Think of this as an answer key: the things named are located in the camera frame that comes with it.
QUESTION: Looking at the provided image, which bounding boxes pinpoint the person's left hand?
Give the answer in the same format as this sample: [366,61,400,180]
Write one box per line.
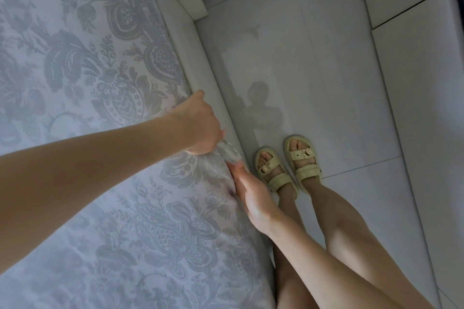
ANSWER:
[170,90,226,156]

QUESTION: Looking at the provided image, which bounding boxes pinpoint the person's right hand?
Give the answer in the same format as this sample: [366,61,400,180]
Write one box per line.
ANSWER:
[226,161,280,235]

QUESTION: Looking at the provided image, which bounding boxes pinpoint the cream bed frame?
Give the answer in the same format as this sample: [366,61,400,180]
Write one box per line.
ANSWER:
[137,0,254,175]

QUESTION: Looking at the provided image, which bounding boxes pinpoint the white floral bed sheet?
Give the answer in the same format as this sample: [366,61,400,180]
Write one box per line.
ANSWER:
[0,0,276,309]

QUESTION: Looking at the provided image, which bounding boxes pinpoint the person's left forearm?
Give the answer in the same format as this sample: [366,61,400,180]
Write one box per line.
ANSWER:
[0,113,189,248]

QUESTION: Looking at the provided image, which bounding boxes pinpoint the person's left beige sandal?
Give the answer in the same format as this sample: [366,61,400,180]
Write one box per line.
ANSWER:
[253,145,299,200]

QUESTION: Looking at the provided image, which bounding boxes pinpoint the person's beige sandal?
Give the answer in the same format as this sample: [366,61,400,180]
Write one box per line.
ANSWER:
[283,135,323,196]
[253,145,299,200]

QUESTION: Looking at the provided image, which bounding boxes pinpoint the person's right beige sandal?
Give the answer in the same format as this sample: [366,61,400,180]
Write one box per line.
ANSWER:
[283,135,323,196]

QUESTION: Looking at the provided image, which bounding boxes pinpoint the person's left leg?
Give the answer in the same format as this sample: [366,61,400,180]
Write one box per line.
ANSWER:
[272,189,319,309]

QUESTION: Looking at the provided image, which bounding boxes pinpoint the person's leg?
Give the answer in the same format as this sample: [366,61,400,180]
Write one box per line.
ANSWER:
[308,180,435,309]
[272,189,319,309]

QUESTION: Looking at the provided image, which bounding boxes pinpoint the person's right leg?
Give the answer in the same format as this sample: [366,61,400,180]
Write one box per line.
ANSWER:
[308,180,435,309]

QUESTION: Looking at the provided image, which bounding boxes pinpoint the grey wardrobe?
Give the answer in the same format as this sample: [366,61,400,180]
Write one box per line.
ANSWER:
[353,0,464,309]

